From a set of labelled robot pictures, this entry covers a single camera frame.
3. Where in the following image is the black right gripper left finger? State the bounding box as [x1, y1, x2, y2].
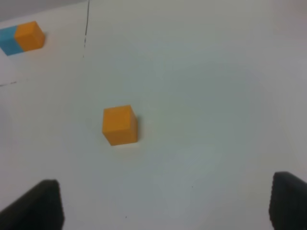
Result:
[0, 180, 65, 230]

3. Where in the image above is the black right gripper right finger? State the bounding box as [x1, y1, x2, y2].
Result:
[269, 172, 307, 230]

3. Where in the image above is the blue template cube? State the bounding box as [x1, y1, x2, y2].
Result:
[0, 26, 23, 56]

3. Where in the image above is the orange template cube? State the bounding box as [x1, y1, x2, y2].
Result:
[14, 21, 45, 52]

